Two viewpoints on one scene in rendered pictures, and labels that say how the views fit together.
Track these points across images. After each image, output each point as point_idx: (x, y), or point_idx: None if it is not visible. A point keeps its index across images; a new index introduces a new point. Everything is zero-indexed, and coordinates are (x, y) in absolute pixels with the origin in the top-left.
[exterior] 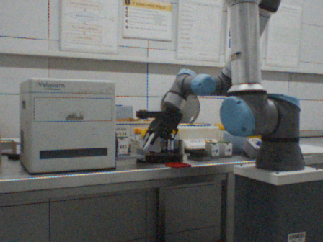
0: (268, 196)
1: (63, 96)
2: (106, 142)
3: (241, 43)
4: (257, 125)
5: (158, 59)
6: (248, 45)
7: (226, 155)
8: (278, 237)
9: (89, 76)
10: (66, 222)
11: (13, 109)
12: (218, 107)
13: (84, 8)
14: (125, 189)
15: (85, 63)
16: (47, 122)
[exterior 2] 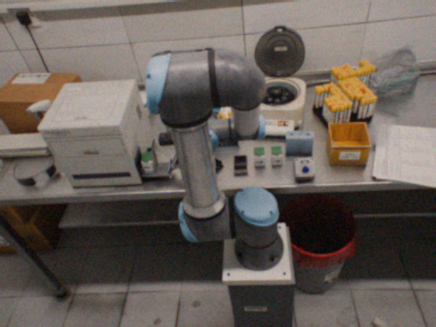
0: None
1: (72, 140)
2: (127, 169)
3: (181, 170)
4: (204, 240)
5: None
6: (186, 175)
7: (274, 164)
8: (232, 306)
9: (169, 19)
10: None
11: (100, 60)
12: (352, 37)
13: None
14: (154, 198)
15: (160, 4)
16: (68, 157)
